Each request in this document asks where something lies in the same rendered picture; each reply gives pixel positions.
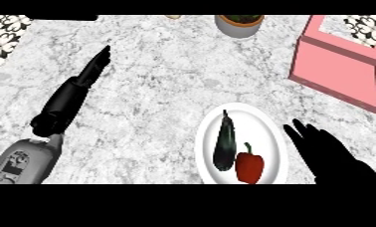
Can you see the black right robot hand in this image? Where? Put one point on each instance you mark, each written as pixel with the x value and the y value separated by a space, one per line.
pixel 329 155

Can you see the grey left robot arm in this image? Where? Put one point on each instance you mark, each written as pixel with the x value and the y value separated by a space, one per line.
pixel 25 162

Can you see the red bell pepper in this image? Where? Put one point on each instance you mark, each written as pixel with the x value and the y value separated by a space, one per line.
pixel 249 168

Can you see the white oval plate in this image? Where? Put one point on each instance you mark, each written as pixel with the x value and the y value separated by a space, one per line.
pixel 240 144

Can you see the pink cardboard box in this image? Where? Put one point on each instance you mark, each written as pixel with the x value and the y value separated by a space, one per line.
pixel 338 68

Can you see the dark green eggplant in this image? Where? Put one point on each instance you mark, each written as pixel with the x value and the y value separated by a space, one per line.
pixel 224 144

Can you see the grey plant pot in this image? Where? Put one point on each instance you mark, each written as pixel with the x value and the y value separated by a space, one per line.
pixel 239 25

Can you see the small beige object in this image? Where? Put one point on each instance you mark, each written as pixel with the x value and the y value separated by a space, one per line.
pixel 173 16

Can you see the black appliance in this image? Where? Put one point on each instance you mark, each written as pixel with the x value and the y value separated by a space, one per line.
pixel 61 17

